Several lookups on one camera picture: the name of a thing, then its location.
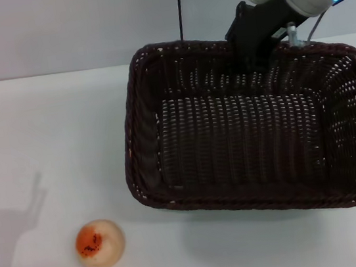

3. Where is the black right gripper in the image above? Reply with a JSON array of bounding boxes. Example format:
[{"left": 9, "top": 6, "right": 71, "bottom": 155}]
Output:
[{"left": 219, "top": 0, "right": 314, "bottom": 76}]

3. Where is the dark woven wicker basket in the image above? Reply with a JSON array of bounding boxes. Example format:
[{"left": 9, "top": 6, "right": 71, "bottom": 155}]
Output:
[{"left": 106, "top": 14, "right": 356, "bottom": 239}]

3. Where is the round bun with orange top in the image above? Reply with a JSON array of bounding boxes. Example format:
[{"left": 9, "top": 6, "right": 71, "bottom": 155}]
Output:
[{"left": 72, "top": 216, "right": 129, "bottom": 267}]

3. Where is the grey cable with metal plug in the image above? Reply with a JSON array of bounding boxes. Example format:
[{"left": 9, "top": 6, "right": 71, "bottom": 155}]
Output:
[{"left": 280, "top": 0, "right": 356, "bottom": 49}]

